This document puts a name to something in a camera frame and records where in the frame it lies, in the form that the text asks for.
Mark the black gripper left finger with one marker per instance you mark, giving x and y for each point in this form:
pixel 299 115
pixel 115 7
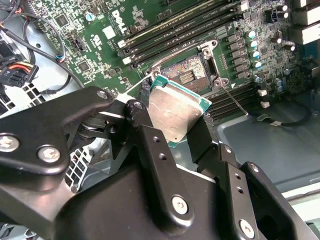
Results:
pixel 37 130

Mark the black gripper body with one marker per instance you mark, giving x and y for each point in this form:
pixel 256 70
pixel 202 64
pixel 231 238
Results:
pixel 112 205

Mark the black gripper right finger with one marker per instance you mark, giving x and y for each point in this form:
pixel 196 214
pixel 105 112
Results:
pixel 205 145

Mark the silver green CPU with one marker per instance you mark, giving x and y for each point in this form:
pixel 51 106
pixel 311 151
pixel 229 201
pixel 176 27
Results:
pixel 172 112

